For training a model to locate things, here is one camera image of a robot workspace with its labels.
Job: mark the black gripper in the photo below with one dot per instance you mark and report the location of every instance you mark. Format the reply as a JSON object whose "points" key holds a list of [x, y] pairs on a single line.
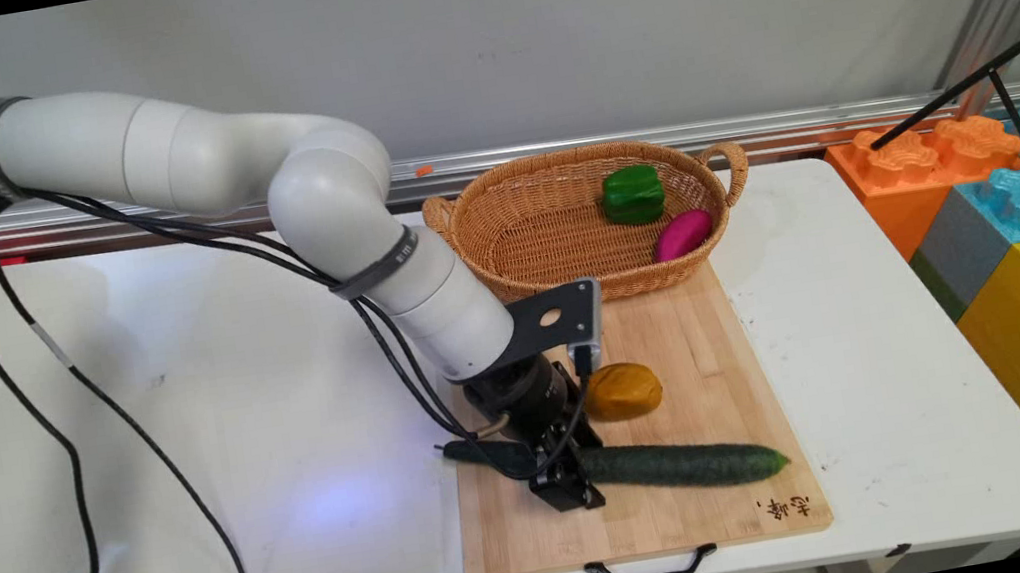
{"points": [[527, 400]]}

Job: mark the dark green cucumber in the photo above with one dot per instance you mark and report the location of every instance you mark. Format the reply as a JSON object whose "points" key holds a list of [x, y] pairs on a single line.
{"points": [[688, 464]]}

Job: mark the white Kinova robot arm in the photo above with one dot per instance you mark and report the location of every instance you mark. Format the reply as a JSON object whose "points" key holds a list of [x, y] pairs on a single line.
{"points": [[208, 160]]}

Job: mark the orange-brown potato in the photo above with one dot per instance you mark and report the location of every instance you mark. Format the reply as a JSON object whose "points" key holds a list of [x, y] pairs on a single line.
{"points": [[625, 391]]}

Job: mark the woven wicker basket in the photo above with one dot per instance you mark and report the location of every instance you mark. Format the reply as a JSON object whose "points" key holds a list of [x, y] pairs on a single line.
{"points": [[544, 241]]}

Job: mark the magenta toy eggplant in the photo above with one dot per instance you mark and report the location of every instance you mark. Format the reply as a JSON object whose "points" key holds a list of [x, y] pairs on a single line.
{"points": [[682, 235]]}

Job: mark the green bell pepper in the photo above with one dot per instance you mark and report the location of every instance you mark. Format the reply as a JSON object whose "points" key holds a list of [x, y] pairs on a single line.
{"points": [[633, 195]]}

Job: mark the small orange bit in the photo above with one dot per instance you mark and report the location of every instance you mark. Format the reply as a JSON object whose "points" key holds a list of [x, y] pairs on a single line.
{"points": [[424, 171]]}

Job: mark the black table edge clip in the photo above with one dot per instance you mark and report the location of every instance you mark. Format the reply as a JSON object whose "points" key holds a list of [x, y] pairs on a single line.
{"points": [[899, 550]]}

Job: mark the orange giant building block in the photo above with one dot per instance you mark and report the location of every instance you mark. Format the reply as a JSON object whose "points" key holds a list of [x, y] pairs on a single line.
{"points": [[898, 178]]}

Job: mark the grey giant building block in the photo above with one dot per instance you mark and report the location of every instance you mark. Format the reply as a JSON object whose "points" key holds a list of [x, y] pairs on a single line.
{"points": [[960, 255]]}

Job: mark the black tripod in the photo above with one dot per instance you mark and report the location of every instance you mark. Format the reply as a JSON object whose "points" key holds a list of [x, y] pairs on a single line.
{"points": [[1002, 63]]}

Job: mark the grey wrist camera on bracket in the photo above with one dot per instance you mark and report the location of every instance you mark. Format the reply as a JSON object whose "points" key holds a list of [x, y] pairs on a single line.
{"points": [[575, 312]]}

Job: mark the aluminium rail along wall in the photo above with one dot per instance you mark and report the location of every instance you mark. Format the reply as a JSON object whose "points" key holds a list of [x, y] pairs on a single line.
{"points": [[799, 124]]}

